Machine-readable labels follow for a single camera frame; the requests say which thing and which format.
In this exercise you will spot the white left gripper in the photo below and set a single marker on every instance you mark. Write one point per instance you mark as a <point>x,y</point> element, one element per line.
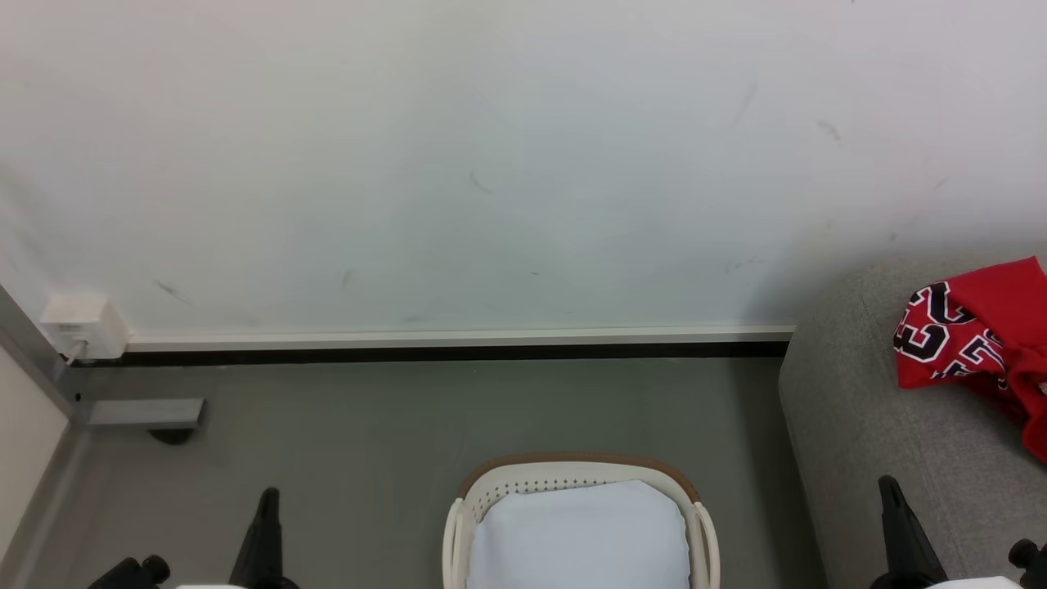
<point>208,586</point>

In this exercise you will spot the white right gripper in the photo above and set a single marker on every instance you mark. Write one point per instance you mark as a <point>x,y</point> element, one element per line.
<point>977,583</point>

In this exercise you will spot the red jersey number 23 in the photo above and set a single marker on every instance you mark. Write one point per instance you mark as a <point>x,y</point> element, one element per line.
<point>994,343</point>

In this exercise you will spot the grey fabric sofa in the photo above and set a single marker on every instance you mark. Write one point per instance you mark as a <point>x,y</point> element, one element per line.
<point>867,425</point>

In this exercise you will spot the black castor wheel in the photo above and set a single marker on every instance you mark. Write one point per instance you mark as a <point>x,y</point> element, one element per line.
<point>172,436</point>

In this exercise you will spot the white laundry basket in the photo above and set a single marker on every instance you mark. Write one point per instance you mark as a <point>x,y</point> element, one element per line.
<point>703,540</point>

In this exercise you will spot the beige partition panel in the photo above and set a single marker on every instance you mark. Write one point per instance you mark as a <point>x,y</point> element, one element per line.
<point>20,442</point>

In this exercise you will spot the white black baseboard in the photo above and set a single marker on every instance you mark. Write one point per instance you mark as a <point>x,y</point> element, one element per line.
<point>458,343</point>

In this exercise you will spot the white cloth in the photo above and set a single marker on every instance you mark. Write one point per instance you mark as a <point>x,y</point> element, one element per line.
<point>581,540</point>

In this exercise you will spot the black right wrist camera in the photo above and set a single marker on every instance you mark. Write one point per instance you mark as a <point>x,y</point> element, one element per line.
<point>1031,564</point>

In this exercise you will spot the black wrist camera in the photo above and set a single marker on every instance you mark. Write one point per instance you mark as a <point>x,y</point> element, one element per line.
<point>1031,564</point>
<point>131,574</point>

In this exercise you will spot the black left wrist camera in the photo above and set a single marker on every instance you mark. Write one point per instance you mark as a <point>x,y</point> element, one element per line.
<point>131,574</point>

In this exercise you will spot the white wall power adapter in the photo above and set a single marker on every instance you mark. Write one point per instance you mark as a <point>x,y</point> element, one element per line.
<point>82,325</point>

